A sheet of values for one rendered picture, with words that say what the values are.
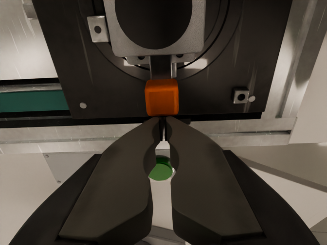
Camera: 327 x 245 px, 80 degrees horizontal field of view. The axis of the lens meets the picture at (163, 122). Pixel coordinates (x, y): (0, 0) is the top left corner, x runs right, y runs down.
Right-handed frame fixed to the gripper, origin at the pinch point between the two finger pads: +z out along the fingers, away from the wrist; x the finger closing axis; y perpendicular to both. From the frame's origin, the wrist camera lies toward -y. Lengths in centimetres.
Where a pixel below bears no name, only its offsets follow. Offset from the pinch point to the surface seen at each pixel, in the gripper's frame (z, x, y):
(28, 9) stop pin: 10.7, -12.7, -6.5
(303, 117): 21.3, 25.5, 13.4
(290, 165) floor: 108, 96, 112
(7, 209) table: 22, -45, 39
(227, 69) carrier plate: 10.3, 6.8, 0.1
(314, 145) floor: 108, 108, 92
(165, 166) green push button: 10.2, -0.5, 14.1
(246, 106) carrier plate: 10.3, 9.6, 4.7
